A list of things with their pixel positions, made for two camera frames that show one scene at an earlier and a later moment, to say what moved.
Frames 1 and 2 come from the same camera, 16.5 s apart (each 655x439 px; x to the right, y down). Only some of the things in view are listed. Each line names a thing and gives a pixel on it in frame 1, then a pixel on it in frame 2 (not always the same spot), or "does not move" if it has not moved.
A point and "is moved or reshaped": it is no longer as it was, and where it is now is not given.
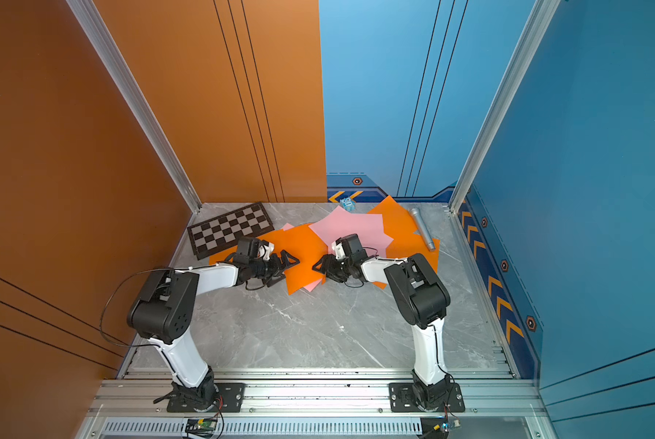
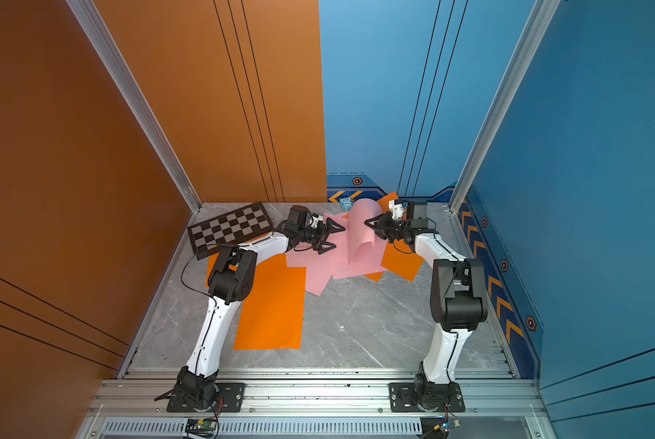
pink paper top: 341,223 is moved or reshaped
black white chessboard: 225,231 does not move
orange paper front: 307,247 is moved or reshaped
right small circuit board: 437,427 does not move
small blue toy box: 348,204 does not move
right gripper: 327,266 -> 382,232
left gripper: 278,272 -> 318,246
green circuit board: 201,426 does not move
